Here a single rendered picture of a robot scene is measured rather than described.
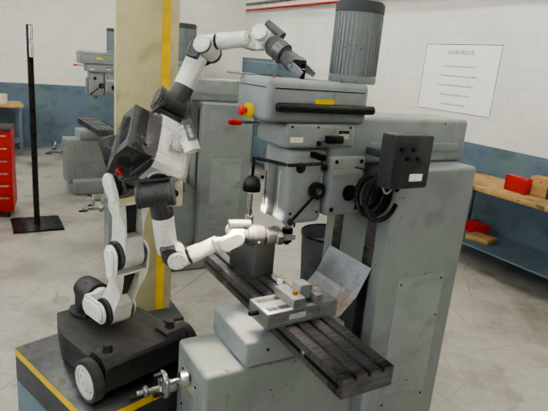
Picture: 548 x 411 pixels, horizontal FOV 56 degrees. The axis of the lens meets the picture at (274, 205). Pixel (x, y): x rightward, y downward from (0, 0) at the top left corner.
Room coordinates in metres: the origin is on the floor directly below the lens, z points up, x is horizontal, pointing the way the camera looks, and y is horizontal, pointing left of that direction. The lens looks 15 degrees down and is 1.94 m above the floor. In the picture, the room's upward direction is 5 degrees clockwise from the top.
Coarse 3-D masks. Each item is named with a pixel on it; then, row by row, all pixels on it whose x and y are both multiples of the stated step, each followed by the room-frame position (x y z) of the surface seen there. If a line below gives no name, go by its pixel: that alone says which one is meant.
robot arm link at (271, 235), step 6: (258, 228) 2.05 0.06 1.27; (264, 228) 2.08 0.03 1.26; (270, 228) 2.10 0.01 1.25; (276, 228) 2.10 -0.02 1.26; (258, 234) 2.03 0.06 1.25; (264, 234) 2.04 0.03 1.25; (270, 234) 2.05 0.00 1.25; (276, 234) 2.05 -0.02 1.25; (282, 234) 2.05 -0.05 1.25; (258, 240) 2.03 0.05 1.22; (264, 240) 2.04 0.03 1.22; (270, 240) 2.05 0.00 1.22; (276, 240) 2.05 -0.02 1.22; (282, 240) 2.04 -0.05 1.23
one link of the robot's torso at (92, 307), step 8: (104, 288) 2.43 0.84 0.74; (88, 296) 2.34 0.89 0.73; (96, 296) 2.38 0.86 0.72; (88, 304) 2.32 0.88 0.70; (96, 304) 2.28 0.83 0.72; (88, 312) 2.32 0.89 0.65; (96, 312) 2.27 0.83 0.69; (104, 312) 2.24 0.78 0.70; (96, 320) 2.29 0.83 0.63; (104, 320) 2.24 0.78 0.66
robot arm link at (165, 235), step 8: (152, 224) 1.92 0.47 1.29; (160, 224) 1.90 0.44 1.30; (168, 224) 1.91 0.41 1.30; (160, 232) 1.91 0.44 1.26; (168, 232) 1.92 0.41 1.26; (160, 240) 1.91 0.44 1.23; (168, 240) 1.92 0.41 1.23; (176, 240) 1.96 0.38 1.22; (160, 248) 1.92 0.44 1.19; (168, 248) 1.92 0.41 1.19; (176, 248) 1.95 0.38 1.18; (168, 256) 1.92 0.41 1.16; (176, 256) 1.92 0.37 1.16; (184, 256) 1.93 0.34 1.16; (168, 264) 1.92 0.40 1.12; (176, 264) 1.92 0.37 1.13; (184, 264) 1.93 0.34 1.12
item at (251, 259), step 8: (240, 248) 2.41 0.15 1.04; (248, 248) 2.36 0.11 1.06; (256, 248) 2.31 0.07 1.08; (264, 248) 2.34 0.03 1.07; (272, 248) 2.37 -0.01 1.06; (232, 256) 2.46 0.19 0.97; (240, 256) 2.41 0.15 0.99; (248, 256) 2.35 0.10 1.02; (256, 256) 2.31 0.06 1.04; (264, 256) 2.34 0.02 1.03; (272, 256) 2.38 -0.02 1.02; (240, 264) 2.40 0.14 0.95; (248, 264) 2.35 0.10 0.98; (256, 264) 2.32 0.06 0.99; (264, 264) 2.35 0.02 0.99; (272, 264) 2.38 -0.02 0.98; (248, 272) 2.34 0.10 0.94; (256, 272) 2.32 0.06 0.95; (264, 272) 2.35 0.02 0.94
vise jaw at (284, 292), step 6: (276, 288) 1.98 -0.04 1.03; (282, 288) 1.98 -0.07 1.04; (288, 288) 1.98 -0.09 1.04; (276, 294) 1.98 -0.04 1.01; (282, 294) 1.94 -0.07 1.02; (288, 294) 1.92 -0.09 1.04; (300, 294) 1.93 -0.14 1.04; (282, 300) 1.94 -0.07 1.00; (288, 300) 1.90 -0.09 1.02; (294, 300) 1.87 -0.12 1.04; (300, 300) 1.89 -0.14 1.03; (294, 306) 1.87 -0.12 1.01; (300, 306) 1.89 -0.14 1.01
